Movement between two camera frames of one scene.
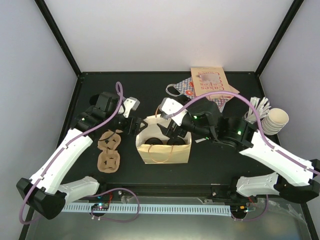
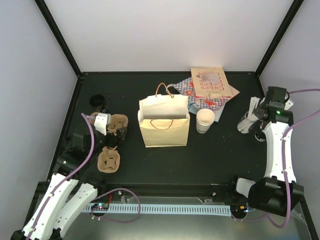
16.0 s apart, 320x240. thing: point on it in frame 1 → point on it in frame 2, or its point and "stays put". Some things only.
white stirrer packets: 262,106 stays put
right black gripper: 172,130 → 257,110
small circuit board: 100,207 stays put
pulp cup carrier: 108,159 stays put
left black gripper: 128,129 → 120,137
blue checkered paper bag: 186,89 stays put
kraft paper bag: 173,153 → 164,118
